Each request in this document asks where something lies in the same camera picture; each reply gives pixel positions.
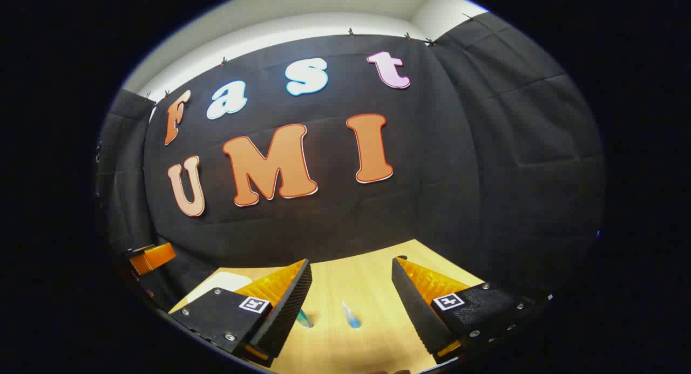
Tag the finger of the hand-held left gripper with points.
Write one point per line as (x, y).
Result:
(154, 258)

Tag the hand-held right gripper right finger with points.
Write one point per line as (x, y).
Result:
(413, 309)

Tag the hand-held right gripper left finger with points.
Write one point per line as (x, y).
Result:
(289, 314)

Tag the blue skin care bottle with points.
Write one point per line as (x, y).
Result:
(304, 319)

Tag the blue and clear tube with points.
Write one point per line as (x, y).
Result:
(352, 317)

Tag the pale yellow suitcase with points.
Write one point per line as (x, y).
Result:
(221, 285)

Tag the black backdrop cloth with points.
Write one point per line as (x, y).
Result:
(459, 174)

